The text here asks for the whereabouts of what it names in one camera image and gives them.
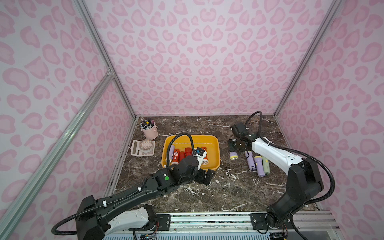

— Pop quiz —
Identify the purple flashlight yellow head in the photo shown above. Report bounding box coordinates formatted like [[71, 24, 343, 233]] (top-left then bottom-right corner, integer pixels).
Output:
[[229, 152, 239, 160]]

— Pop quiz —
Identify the red flashlight front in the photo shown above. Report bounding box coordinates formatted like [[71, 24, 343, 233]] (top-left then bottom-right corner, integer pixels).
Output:
[[202, 147, 209, 166]]

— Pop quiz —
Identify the pale green flashlight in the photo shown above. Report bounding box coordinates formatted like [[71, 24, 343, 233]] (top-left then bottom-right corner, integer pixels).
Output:
[[262, 156, 271, 176]]

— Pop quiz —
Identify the yellow plastic tray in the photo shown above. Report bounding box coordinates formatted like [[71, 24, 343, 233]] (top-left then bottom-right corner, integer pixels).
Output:
[[161, 134, 221, 172]]

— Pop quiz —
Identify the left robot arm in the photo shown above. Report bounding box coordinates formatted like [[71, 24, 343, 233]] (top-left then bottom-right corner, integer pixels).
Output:
[[75, 156, 216, 240]]

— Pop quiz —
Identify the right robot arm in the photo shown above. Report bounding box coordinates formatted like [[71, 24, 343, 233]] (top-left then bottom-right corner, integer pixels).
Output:
[[228, 138, 324, 229]]

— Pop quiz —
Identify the pink pen cup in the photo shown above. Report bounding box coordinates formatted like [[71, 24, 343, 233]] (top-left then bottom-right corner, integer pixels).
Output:
[[140, 119, 159, 140]]

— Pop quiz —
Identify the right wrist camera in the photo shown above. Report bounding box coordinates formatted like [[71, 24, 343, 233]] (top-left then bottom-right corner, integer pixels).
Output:
[[231, 123, 249, 139]]

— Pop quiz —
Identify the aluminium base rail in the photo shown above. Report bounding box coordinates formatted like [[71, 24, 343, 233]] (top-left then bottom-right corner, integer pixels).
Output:
[[89, 208, 344, 240]]

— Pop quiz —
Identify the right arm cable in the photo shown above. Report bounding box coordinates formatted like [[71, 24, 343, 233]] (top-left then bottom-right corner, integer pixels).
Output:
[[244, 110, 336, 206]]

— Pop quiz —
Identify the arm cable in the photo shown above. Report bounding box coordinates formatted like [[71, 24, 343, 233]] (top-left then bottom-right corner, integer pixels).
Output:
[[244, 110, 336, 206], [50, 132, 196, 236]]

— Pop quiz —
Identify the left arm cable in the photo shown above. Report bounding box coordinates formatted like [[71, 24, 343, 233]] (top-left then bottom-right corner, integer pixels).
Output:
[[50, 132, 196, 236]]

